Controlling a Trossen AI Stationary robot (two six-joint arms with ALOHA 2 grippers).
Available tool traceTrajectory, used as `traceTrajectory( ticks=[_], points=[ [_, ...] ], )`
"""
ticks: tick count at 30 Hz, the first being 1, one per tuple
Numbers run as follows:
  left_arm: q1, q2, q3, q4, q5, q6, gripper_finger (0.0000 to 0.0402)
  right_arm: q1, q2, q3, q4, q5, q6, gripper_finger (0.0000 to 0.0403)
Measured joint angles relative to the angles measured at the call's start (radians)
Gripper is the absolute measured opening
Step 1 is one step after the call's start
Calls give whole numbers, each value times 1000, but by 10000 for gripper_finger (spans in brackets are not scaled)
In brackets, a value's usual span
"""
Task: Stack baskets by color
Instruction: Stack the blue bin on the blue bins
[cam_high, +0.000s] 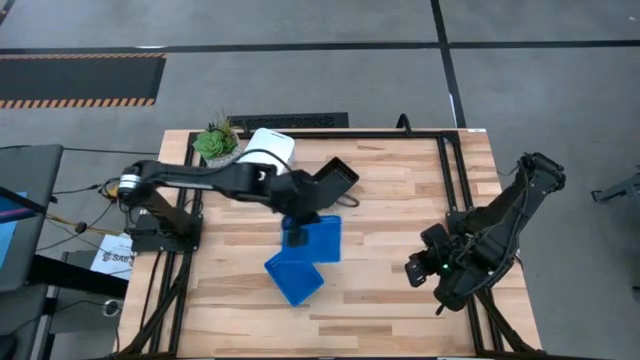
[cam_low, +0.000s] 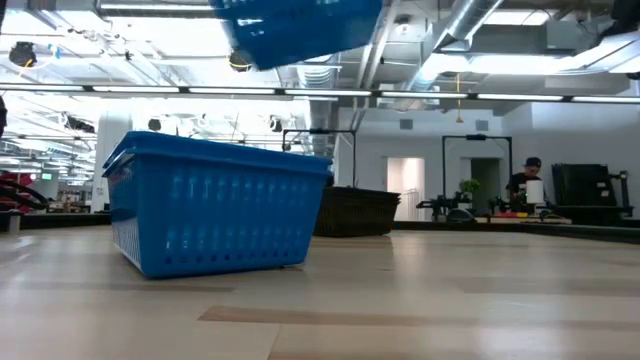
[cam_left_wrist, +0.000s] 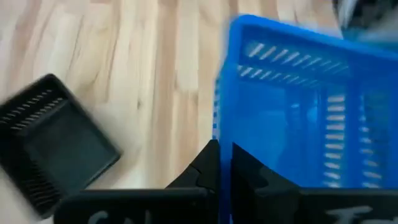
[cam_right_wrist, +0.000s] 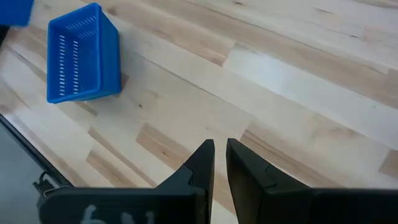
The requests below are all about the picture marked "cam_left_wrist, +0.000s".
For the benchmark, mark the blue plastic basket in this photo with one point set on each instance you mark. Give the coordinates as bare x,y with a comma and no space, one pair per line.
280,124

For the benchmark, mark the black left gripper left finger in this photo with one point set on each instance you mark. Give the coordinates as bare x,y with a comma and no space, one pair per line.
140,205

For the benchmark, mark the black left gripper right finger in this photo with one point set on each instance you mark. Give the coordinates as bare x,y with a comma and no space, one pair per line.
311,205

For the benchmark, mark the black plastic basket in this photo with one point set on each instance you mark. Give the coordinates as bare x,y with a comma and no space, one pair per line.
62,149

